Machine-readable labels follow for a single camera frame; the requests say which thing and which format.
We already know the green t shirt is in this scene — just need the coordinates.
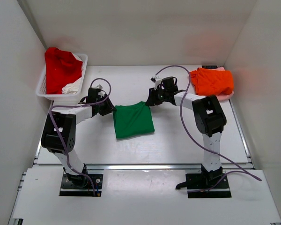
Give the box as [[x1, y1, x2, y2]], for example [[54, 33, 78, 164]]
[[113, 101, 155, 139]]

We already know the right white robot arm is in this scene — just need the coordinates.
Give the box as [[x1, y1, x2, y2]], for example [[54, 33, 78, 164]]
[[146, 76, 227, 190]]

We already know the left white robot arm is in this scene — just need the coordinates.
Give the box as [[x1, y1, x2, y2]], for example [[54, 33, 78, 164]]
[[41, 85, 116, 188]]

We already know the white t shirt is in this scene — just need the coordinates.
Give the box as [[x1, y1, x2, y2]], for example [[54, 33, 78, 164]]
[[62, 53, 85, 94]]

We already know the white plastic basket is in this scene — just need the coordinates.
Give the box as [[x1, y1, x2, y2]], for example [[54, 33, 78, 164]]
[[36, 53, 88, 101]]

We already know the orange folded t shirt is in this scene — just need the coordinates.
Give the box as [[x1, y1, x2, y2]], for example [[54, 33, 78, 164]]
[[190, 68, 234, 96]]

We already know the pink folded t shirt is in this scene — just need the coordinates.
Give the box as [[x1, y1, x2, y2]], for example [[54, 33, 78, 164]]
[[216, 67, 234, 101]]

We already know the red t shirt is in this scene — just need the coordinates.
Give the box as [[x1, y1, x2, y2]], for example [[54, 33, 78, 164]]
[[44, 47, 83, 95]]

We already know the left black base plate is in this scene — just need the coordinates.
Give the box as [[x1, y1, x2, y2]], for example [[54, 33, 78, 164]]
[[59, 173, 104, 197]]

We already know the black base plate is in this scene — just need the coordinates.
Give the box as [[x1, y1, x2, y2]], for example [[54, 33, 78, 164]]
[[186, 172, 232, 199], [59, 173, 104, 197]]

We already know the aluminium rail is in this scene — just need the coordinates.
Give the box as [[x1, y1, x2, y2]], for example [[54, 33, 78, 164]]
[[33, 163, 254, 170]]

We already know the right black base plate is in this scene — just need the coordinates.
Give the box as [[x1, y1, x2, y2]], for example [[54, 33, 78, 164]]
[[186, 172, 232, 199]]

